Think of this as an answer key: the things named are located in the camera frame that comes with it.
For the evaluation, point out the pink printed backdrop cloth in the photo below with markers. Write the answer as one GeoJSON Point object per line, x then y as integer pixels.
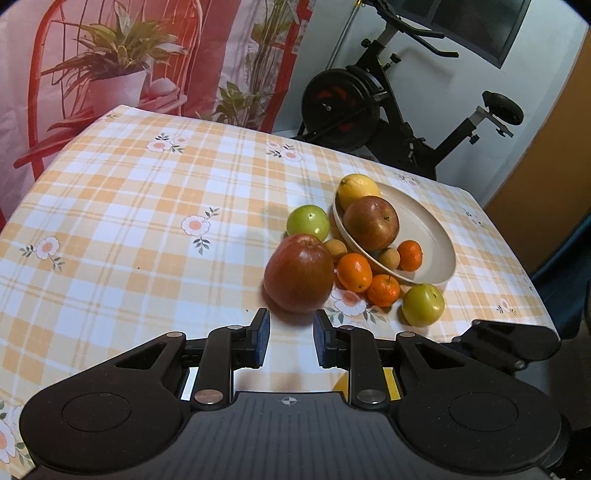
{"type": "Point", "coordinates": [138, 46]}

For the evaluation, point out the black exercise bike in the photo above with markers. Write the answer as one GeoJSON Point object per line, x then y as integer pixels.
{"type": "Point", "coordinates": [339, 104]}

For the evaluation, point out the green apple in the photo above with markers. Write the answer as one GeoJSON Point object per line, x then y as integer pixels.
{"type": "Point", "coordinates": [307, 220]}
{"type": "Point", "coordinates": [422, 304]}

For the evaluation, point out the orange tangerine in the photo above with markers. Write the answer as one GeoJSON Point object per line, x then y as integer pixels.
{"type": "Point", "coordinates": [383, 290]}
{"type": "Point", "coordinates": [354, 272]}
{"type": "Point", "coordinates": [410, 255]}

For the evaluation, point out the streaked red apple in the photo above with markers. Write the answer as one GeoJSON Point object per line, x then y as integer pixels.
{"type": "Point", "coordinates": [371, 223]}

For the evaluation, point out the orange plaid floral tablecloth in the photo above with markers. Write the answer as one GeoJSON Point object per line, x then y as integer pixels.
{"type": "Point", "coordinates": [138, 230]}

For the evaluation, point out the brown longan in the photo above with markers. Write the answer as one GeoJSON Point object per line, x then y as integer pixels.
{"type": "Point", "coordinates": [335, 248]}
{"type": "Point", "coordinates": [388, 257]}

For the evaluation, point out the yellow lemon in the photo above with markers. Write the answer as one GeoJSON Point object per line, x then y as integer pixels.
{"type": "Point", "coordinates": [358, 187]}
{"type": "Point", "coordinates": [391, 387]}

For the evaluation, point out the cream ceramic plate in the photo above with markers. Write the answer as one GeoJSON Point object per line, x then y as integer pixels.
{"type": "Point", "coordinates": [429, 230]}

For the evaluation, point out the dark red apple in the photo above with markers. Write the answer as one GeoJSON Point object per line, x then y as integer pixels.
{"type": "Point", "coordinates": [299, 272]}

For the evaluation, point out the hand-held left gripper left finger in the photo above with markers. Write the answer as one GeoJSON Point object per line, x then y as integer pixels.
{"type": "Point", "coordinates": [262, 339]}

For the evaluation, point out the brown wooden door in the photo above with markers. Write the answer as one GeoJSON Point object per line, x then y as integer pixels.
{"type": "Point", "coordinates": [545, 184]}

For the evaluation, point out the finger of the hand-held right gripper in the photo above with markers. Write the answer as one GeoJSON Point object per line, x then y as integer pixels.
{"type": "Point", "coordinates": [517, 344]}

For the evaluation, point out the dark window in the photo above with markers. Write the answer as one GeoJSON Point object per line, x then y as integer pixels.
{"type": "Point", "coordinates": [475, 27]}

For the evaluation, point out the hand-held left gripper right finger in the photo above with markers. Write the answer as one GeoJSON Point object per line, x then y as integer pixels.
{"type": "Point", "coordinates": [321, 341]}

